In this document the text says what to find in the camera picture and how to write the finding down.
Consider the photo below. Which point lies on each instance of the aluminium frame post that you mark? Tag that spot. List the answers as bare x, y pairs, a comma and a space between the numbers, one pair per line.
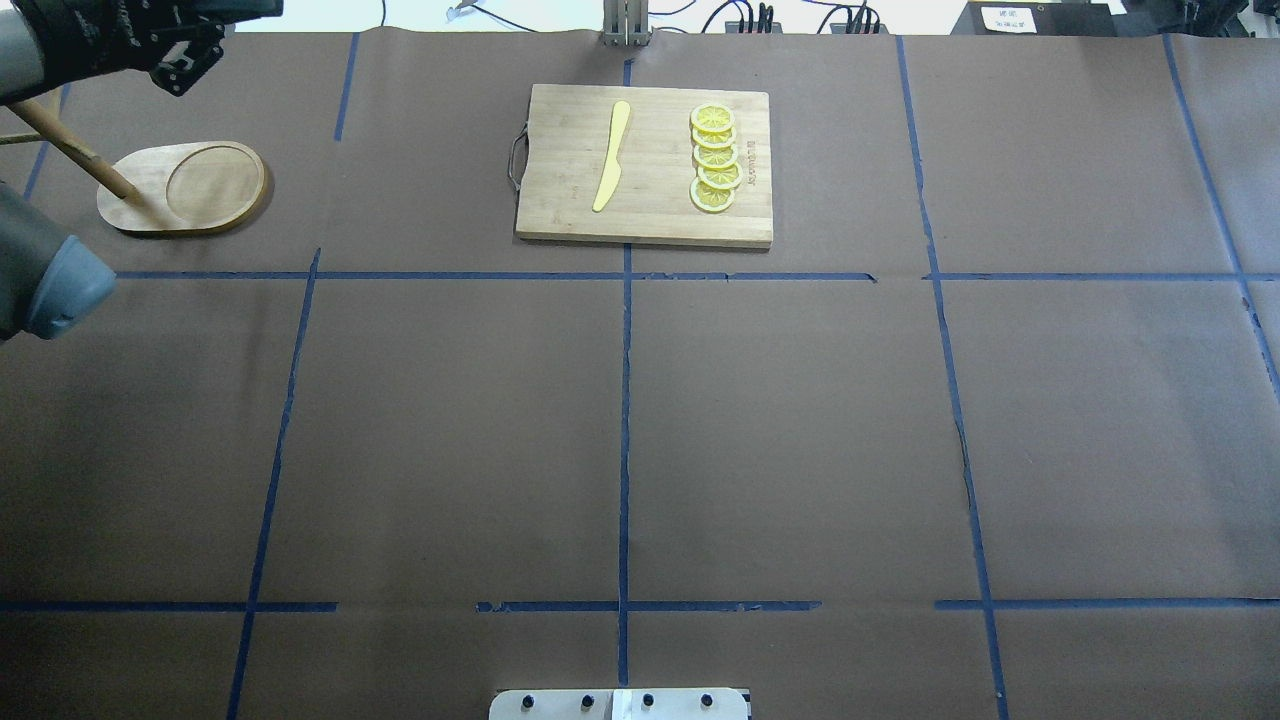
626, 23

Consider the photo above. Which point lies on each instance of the yellow plastic knife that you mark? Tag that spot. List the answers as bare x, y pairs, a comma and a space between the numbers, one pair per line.
612, 170

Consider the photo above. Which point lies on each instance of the wooden cutting board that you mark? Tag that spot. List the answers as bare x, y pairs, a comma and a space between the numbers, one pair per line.
567, 129

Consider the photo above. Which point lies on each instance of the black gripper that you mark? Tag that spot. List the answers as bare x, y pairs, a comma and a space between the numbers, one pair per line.
92, 33

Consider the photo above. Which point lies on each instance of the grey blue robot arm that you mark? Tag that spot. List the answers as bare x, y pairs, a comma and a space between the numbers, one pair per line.
51, 280

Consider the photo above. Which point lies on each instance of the lemon slice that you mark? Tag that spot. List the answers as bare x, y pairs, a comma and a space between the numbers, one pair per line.
705, 140
710, 199
720, 178
715, 159
712, 118

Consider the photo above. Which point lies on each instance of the black box white label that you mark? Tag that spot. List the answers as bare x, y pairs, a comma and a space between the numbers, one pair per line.
1042, 18

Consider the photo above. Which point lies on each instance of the wooden cup storage rack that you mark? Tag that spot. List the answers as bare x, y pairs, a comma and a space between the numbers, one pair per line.
183, 189

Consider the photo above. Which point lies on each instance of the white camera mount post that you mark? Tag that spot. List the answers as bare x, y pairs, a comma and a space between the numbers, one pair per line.
622, 703

